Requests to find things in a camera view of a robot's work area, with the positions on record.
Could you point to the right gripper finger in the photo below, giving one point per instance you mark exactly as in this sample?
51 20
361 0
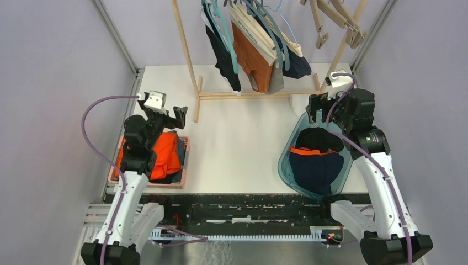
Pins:
324 102
312 108

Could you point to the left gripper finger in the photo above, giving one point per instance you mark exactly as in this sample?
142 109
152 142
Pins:
152 104
179 121

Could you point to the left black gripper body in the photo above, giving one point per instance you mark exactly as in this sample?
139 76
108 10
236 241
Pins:
158 126

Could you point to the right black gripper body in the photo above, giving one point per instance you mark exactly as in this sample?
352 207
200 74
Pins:
338 113

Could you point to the black white-band underwear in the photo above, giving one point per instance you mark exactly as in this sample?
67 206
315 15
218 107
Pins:
221 52

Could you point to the brown orange underwear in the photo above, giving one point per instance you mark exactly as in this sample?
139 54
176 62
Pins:
254 48

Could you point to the teal clip hanger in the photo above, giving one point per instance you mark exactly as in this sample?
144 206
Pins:
256 9
225 33

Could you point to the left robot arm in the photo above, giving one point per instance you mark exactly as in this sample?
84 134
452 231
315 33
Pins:
125 231

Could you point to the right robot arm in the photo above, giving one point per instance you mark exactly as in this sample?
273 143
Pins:
393 237

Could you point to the navy cream-band underwear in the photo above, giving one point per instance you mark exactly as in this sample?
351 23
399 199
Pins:
299 67

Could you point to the grey underwear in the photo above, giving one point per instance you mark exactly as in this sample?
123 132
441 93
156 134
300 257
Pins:
278 80

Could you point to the navy orange-band underwear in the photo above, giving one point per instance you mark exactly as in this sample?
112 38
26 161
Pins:
315 171

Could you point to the light blue hanger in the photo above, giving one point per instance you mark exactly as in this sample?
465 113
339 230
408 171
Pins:
279 9

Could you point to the wooden clothes rack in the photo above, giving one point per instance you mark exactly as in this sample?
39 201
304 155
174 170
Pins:
198 84

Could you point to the black garment in tub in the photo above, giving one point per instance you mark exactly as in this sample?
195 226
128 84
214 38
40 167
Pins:
319 139

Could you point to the orange garment in basket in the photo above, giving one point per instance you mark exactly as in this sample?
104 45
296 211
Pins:
170 151

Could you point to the teal plastic tub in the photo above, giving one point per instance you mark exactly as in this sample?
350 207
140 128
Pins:
284 168

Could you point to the pink laundry basket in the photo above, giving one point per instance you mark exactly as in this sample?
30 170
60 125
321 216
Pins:
184 172

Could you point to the wooden clip hangers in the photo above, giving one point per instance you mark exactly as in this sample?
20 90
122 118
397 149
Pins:
336 22

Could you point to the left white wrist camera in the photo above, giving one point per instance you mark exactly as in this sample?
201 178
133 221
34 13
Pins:
141 100

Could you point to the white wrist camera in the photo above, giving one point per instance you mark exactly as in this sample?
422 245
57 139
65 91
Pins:
141 100
338 81

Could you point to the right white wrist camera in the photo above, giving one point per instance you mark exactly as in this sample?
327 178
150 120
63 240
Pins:
338 81

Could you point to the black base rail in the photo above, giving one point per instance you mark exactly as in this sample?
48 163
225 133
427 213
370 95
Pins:
242 215

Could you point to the white cable duct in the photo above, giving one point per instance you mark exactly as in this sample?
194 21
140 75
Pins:
315 235

